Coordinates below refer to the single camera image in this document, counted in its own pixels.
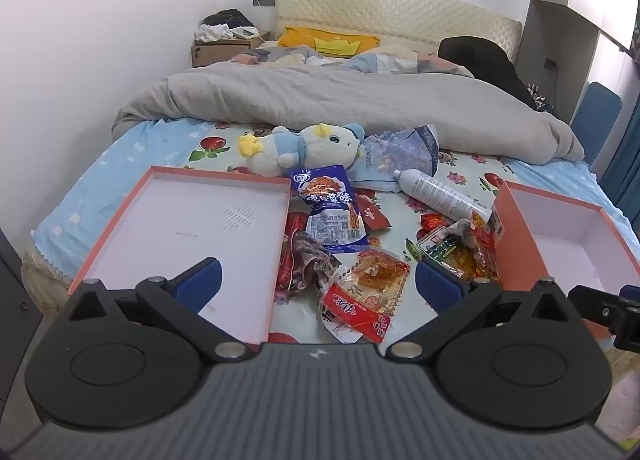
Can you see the grey wall socket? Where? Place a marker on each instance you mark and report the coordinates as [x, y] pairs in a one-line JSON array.
[[264, 0]]

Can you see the blue curtain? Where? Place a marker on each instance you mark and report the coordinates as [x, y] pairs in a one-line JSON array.
[[625, 175]]

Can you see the blue white plush toy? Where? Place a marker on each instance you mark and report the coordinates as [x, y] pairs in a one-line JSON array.
[[310, 145]]

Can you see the cardboard box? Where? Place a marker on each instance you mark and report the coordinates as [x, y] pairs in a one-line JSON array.
[[215, 53]]

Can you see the black clothes pile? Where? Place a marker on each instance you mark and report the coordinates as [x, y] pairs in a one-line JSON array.
[[227, 18]]

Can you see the grey duvet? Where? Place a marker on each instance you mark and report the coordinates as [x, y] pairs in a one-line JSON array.
[[325, 95]]

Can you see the blue floral bedsheet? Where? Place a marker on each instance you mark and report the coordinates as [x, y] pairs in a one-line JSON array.
[[150, 145]]

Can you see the dark brown snack packet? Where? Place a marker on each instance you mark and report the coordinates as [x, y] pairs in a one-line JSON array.
[[307, 260]]

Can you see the striped cloth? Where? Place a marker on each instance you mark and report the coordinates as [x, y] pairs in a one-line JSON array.
[[537, 95]]

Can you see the pink box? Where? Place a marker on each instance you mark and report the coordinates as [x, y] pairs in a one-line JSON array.
[[565, 235]]

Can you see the blue printed plastic bag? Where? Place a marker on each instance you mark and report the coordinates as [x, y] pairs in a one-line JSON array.
[[400, 150]]

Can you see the dark grey cabinet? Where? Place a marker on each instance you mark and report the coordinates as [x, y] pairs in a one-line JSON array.
[[15, 300]]

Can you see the white spray can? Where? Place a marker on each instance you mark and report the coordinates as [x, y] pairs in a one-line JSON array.
[[435, 192]]

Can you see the blue snack packet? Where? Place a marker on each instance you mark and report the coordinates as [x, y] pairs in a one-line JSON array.
[[327, 210]]

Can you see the red yellow snack packet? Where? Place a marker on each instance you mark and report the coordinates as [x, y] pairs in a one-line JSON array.
[[435, 221]]

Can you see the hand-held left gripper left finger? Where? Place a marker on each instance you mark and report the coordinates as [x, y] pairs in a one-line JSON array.
[[202, 282]]

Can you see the grey packet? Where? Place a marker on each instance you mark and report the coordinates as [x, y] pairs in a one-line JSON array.
[[462, 230]]

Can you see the red foil snack packet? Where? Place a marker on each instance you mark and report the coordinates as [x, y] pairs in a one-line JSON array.
[[288, 252]]

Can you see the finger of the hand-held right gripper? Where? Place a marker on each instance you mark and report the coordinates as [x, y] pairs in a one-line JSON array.
[[590, 302]]

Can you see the green label snack packet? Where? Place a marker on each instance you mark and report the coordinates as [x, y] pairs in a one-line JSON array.
[[442, 246]]

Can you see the yellow pillow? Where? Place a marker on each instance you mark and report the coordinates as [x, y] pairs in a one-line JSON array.
[[305, 38]]

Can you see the patchwork quilt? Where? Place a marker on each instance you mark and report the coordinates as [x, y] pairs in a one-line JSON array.
[[390, 63]]

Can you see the black clothing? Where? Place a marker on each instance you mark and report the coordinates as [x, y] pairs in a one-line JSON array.
[[480, 60]]

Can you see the cream padded headboard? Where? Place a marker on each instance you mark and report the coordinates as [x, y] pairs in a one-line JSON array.
[[400, 10]]

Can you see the red clear snack packet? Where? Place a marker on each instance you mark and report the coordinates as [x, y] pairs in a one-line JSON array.
[[360, 300]]

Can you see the small red packet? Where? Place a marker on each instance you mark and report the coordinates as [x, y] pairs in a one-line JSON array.
[[372, 212]]

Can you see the white cloth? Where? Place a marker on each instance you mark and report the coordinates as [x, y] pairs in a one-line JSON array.
[[212, 33]]

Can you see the blue chair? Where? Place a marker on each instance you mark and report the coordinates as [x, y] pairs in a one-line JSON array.
[[597, 110]]

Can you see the pink box lid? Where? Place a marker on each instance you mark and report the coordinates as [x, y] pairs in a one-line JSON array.
[[175, 230]]

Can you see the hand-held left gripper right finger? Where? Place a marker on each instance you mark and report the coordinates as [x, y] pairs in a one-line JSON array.
[[440, 285]]

